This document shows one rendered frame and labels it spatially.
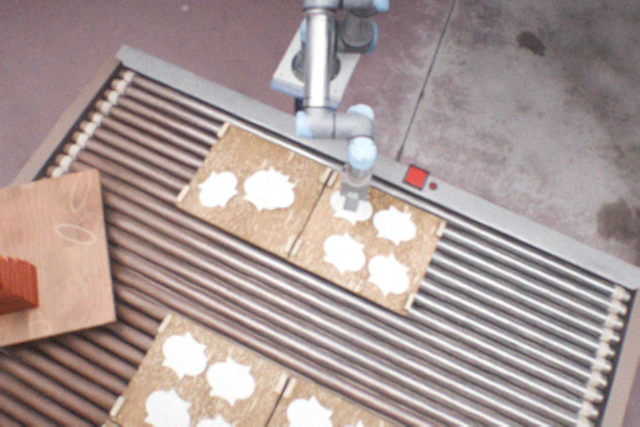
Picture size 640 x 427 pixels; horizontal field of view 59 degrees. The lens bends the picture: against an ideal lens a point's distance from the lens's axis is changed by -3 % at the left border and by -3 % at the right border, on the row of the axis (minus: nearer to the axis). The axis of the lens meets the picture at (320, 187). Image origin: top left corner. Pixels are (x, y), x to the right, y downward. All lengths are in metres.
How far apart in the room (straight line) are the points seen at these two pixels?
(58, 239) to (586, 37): 3.14
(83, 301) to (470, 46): 2.60
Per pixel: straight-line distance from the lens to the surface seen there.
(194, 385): 1.83
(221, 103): 2.16
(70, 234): 1.93
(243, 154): 2.03
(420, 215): 1.97
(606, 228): 3.31
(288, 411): 1.79
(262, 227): 1.92
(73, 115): 2.23
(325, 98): 1.65
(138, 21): 3.69
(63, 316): 1.86
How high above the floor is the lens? 2.73
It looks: 66 degrees down
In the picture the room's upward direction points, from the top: 4 degrees clockwise
